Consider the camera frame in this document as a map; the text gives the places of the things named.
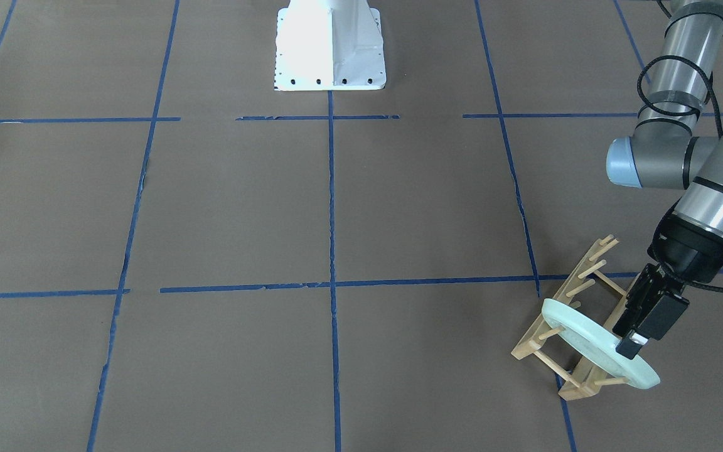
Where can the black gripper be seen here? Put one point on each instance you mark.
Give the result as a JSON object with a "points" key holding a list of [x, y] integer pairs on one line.
{"points": [[688, 247]]}

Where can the pale green plate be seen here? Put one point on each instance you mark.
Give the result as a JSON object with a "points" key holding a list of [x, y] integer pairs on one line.
{"points": [[597, 344]]}

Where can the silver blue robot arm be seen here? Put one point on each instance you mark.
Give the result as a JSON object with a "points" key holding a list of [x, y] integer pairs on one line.
{"points": [[677, 144]]}

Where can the wooden dish rack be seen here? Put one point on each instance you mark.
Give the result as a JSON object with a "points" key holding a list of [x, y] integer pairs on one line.
{"points": [[585, 379]]}

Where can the white pedestal column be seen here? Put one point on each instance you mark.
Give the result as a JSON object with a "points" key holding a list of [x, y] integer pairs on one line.
{"points": [[329, 45]]}

